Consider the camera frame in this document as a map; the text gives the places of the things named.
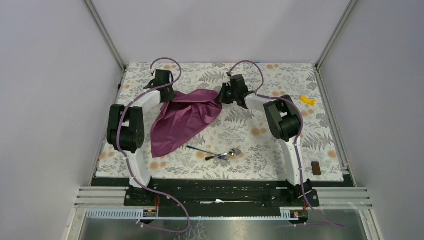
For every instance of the floral patterned tablecloth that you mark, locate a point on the floral patterned tablecloth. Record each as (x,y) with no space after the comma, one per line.
(261,155)

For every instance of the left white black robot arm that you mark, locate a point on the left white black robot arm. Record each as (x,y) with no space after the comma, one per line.
(126,128)

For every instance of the dark brown block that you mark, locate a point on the dark brown block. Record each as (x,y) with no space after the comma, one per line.
(316,168)

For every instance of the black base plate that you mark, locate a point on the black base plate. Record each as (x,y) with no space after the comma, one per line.
(193,194)

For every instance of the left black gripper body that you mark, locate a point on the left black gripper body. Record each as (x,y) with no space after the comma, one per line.
(171,93)

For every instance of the purple cloth napkin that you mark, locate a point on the purple cloth napkin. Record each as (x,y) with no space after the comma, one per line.
(181,119)

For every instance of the aluminium frame post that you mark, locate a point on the aluminium frame post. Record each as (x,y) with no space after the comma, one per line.
(104,33)
(335,34)

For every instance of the yellow plastic piece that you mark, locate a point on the yellow plastic piece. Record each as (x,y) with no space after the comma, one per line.
(308,101)

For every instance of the right aluminium frame post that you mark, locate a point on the right aluminium frame post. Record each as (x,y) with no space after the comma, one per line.
(335,34)

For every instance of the left aluminium frame post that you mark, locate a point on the left aluminium frame post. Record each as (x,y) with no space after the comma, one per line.
(104,33)

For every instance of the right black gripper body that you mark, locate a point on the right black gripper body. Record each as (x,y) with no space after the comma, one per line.
(229,95)

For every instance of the iridescent spoon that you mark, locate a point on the iridescent spoon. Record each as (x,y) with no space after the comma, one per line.
(233,152)

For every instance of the slotted cable duct rail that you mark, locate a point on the slotted cable duct rail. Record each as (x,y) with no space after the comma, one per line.
(204,213)

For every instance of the iridescent fork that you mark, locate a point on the iridescent fork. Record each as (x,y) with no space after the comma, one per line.
(212,155)

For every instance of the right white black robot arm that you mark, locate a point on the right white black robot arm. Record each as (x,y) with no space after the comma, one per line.
(285,124)

